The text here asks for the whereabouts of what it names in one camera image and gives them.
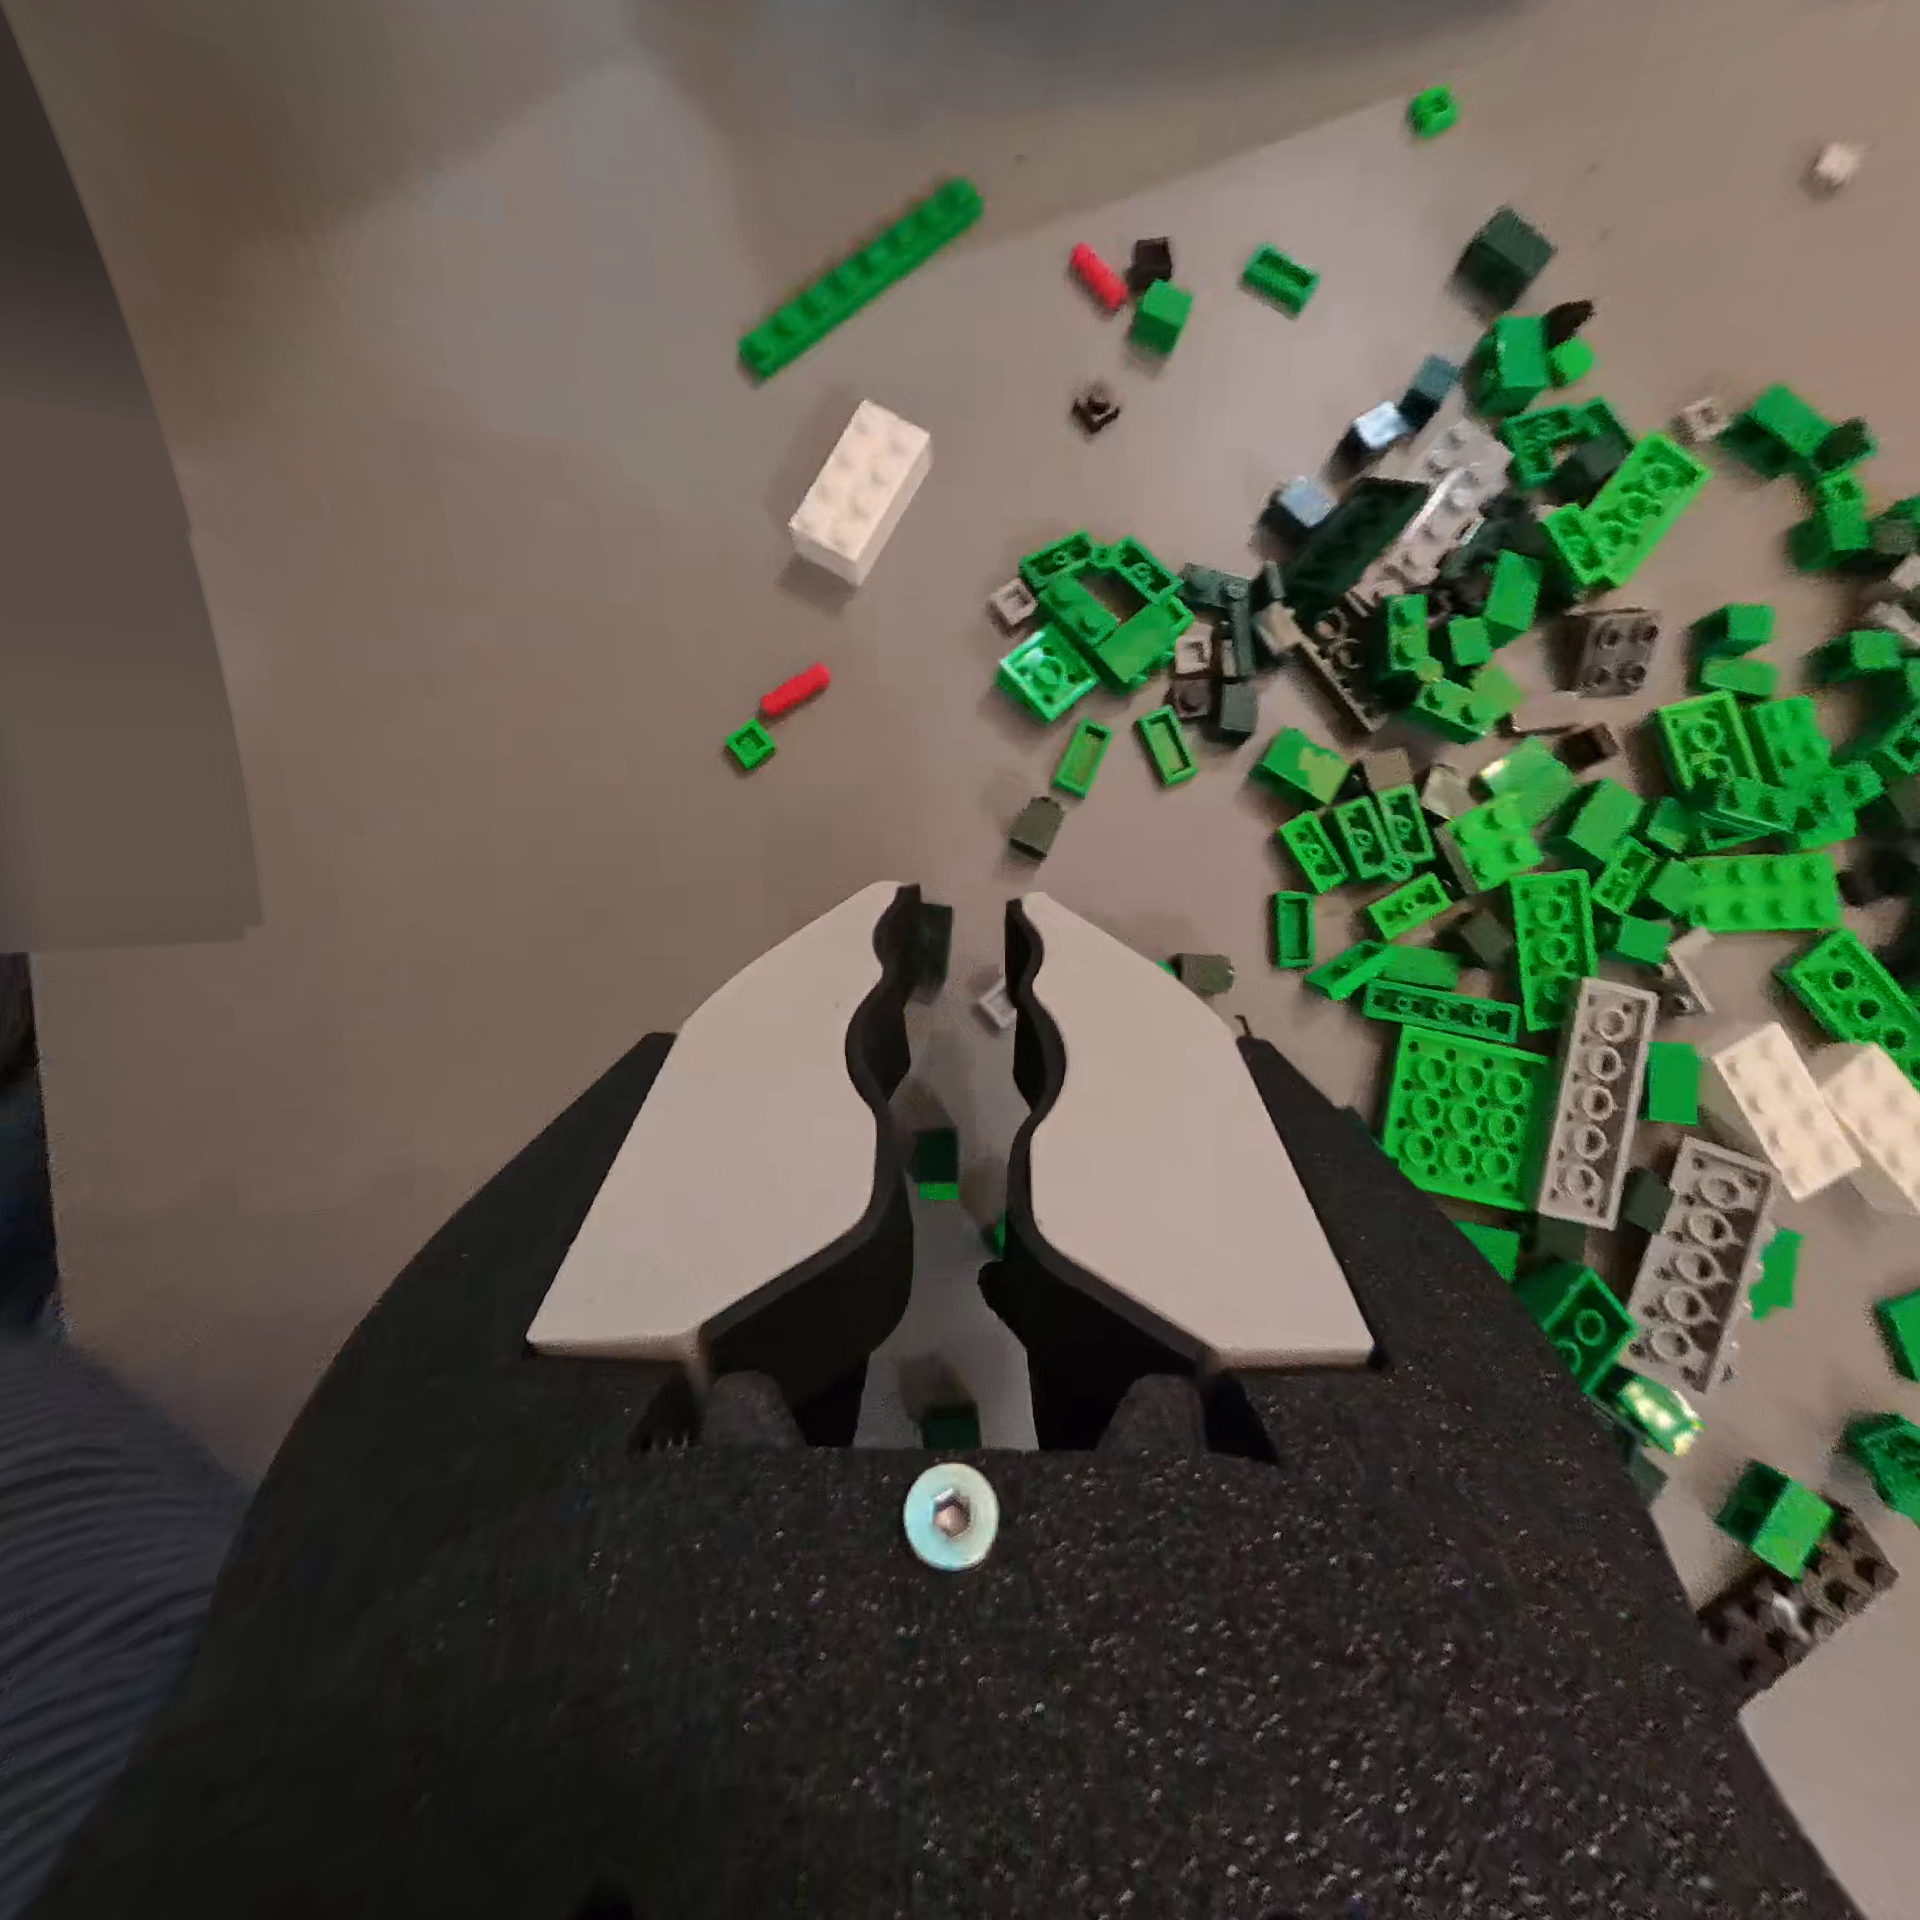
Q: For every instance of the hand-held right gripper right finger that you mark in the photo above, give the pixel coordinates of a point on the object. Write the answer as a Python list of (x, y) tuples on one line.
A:
[(1185, 1200)]

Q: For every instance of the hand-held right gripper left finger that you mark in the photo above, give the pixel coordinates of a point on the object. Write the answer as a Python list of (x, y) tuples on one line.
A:
[(720, 1200)]

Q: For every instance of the pile of green toy bricks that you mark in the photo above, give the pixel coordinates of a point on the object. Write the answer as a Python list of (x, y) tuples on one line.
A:
[(1470, 1125)]

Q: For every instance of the small green flat tile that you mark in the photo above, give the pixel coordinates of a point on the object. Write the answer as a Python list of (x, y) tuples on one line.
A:
[(750, 743)]

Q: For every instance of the red toy piece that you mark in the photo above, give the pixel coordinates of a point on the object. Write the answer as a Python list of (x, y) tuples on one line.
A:
[(794, 691), (1097, 277)]

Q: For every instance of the white toy brick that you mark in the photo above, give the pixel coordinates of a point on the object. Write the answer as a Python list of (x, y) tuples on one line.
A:
[(859, 487)]

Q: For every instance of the small black piece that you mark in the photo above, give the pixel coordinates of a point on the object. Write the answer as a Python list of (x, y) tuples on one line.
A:
[(1097, 409), (1150, 261)]

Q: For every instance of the green toy brick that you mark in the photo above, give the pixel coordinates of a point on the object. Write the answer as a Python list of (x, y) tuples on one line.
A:
[(1161, 318)]

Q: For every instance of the long green plate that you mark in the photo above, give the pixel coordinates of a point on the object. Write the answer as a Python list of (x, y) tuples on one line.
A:
[(862, 277)]

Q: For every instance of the small green brick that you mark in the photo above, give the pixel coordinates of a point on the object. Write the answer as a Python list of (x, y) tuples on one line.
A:
[(1433, 111)]

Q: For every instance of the small grey brick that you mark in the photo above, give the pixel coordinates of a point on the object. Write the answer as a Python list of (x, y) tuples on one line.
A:
[(1835, 165)]

